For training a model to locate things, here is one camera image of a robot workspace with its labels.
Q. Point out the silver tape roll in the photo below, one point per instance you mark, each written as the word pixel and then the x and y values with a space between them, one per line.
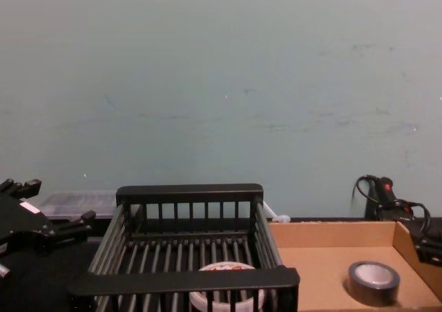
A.
pixel 355 289

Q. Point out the white three-armed plastic piece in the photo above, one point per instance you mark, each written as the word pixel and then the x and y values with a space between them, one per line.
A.
pixel 281 219

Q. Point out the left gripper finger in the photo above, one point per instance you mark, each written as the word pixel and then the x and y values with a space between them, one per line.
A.
pixel 76 226
pixel 24 188

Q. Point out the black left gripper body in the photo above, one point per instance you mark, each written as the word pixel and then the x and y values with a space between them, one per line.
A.
pixel 20 225

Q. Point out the black table cloth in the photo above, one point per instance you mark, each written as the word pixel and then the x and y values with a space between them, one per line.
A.
pixel 79 256

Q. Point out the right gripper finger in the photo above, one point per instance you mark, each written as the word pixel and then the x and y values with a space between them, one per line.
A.
pixel 430 250

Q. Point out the white tape roll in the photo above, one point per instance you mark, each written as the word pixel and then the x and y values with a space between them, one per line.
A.
pixel 226 268

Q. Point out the black rack with steel bars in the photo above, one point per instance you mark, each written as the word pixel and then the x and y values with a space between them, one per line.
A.
pixel 186 282

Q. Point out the shallow brown cardboard tray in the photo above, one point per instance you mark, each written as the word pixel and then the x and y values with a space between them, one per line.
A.
pixel 317 250

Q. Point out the clear plastic case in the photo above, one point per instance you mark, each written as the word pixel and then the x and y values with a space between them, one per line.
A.
pixel 76 203

